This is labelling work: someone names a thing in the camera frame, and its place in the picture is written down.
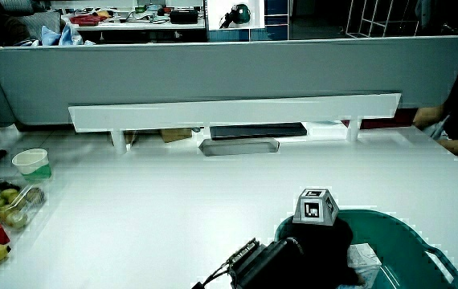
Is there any red cloth item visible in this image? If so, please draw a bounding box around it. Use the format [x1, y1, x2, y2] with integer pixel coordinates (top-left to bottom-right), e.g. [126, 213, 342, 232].
[69, 14, 101, 27]

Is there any white green paper cup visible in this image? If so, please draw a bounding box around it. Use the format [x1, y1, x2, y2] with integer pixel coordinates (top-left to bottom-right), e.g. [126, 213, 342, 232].
[11, 148, 52, 181]

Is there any black flat keyboard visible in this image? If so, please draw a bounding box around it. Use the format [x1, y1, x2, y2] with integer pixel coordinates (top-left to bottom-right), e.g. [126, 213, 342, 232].
[209, 122, 308, 141]

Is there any white blue milk carton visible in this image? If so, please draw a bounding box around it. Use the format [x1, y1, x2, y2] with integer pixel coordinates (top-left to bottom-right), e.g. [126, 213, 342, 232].
[335, 242, 382, 289]

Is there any white background table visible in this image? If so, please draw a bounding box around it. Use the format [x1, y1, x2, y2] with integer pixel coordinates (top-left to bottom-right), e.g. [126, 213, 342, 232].
[62, 7, 207, 32]

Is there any black box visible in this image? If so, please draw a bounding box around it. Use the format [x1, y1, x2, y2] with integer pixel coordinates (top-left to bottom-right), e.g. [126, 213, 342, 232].
[169, 8, 200, 24]

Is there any white desk shelf riser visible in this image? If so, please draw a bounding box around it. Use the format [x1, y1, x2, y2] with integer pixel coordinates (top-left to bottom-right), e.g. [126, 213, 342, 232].
[67, 92, 403, 154]

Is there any black glove cable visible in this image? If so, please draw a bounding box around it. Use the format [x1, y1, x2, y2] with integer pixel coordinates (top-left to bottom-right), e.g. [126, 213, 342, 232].
[190, 263, 235, 289]

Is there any white poster with helmet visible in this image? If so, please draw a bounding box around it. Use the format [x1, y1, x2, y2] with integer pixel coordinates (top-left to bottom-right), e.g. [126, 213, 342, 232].
[207, 0, 265, 31]

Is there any brown cardboard box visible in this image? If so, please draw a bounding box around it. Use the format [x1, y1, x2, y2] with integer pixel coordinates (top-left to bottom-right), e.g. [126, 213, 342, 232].
[159, 127, 194, 144]

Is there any white wire rack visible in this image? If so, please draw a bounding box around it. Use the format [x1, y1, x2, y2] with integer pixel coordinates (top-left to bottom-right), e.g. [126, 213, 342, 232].
[345, 0, 421, 38]

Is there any dark red flat box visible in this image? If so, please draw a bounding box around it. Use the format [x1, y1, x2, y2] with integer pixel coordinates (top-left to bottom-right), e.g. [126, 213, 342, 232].
[341, 108, 418, 130]

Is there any light blue cloth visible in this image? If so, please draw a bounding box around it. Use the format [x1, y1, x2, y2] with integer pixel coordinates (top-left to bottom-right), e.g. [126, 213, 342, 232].
[40, 23, 96, 47]

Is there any person's left hand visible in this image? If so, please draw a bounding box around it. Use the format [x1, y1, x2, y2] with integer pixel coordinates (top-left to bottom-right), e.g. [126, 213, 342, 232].
[280, 187, 359, 287]

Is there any clear plastic fruit container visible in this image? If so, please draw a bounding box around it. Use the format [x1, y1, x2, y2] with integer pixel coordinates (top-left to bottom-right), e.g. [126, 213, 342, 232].
[0, 178, 47, 232]

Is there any green plastic basin plate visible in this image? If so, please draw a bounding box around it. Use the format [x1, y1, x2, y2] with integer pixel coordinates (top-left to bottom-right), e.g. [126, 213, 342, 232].
[273, 208, 458, 289]

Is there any green round fruit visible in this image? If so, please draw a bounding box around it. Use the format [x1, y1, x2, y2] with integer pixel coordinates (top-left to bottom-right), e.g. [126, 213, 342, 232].
[0, 188, 19, 202]
[6, 210, 28, 229]

